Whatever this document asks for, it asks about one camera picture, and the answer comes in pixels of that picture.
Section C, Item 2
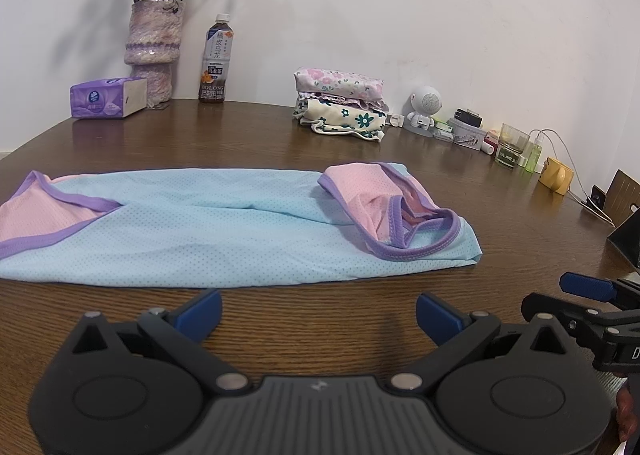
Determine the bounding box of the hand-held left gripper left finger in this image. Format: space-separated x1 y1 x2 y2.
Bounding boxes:
70 289 251 393

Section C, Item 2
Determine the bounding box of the small white box with black device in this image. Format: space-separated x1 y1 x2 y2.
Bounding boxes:
447 117 488 150

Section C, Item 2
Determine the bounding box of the purple tissue pack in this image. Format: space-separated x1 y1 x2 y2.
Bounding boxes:
70 77 149 120

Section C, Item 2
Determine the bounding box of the person's right hand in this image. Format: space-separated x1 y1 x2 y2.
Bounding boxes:
615 375 640 443

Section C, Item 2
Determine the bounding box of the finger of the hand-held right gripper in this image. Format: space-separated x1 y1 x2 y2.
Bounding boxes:
559 271 640 312
521 291 609 352

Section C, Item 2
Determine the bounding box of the white cable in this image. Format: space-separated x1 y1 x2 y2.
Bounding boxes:
527 129 616 228

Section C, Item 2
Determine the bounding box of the glass cup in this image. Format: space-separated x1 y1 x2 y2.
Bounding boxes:
495 123 531 170

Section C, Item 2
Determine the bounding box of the cream floral folded garment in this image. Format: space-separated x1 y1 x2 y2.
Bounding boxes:
293 94 390 142

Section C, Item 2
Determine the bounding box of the yellow mug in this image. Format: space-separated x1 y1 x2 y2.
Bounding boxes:
539 156 575 196

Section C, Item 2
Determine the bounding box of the green spray bottle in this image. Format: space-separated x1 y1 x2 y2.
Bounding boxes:
522 132 543 174

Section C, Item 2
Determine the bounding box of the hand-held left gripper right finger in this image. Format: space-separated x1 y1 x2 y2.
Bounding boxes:
390 292 571 393

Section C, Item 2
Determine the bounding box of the black tablet with stand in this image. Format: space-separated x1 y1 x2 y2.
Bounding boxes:
606 207 640 271

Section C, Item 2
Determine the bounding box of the pink floral folded garment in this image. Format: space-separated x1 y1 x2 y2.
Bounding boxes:
293 67 386 103

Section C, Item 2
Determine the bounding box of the pink and blue mesh vest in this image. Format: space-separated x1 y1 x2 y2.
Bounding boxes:
0 161 483 290

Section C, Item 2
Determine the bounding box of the white robot-shaped speaker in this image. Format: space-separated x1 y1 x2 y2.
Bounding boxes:
404 86 443 136

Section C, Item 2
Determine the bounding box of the brown tea bottle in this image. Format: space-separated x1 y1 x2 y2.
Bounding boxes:
198 13 236 104

